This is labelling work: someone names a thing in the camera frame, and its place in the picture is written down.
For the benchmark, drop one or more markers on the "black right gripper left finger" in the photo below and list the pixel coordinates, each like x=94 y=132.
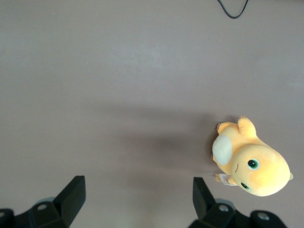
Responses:
x=61 y=209

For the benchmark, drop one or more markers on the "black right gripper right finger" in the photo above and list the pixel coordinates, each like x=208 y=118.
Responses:
x=213 y=216

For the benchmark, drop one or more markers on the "orange plush toy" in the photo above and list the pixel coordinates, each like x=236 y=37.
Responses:
x=256 y=164

